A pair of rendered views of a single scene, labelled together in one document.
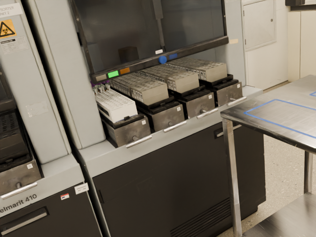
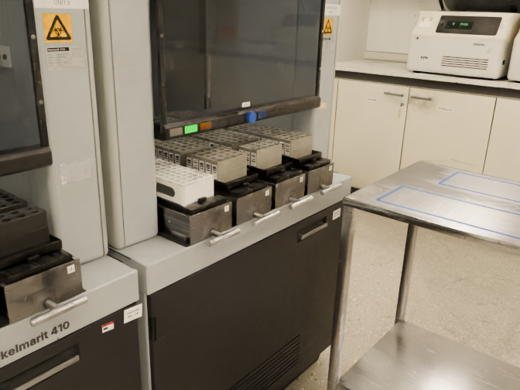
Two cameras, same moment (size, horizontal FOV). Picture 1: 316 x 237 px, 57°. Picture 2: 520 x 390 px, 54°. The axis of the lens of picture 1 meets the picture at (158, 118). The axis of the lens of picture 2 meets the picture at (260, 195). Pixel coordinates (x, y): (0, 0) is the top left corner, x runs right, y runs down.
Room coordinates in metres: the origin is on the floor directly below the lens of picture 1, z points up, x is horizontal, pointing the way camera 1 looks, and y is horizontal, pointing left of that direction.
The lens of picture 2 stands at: (-0.06, 0.48, 1.23)
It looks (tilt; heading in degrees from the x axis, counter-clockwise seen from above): 20 degrees down; 333
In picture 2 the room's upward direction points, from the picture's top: 2 degrees clockwise
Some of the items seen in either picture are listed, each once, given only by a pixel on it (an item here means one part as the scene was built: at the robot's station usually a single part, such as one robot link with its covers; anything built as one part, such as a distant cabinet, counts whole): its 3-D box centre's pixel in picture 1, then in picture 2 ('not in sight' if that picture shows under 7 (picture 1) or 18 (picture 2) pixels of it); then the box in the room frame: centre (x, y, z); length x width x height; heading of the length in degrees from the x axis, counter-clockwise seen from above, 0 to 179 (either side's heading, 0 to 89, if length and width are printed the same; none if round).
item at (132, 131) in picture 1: (104, 108); (125, 187); (1.24, 0.23, 0.78); 0.73 x 0.14 x 0.09; 25
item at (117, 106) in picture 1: (111, 104); (157, 179); (1.12, 0.18, 0.83); 0.30 x 0.10 x 0.06; 25
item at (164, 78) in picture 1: (174, 80); (242, 150); (1.24, -0.11, 0.85); 0.12 x 0.02 x 0.06; 114
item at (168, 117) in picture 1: (134, 98); (169, 175); (1.30, 0.09, 0.78); 0.73 x 0.14 x 0.09; 25
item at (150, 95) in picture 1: (154, 94); (229, 168); (1.09, 0.00, 0.85); 0.12 x 0.02 x 0.06; 115
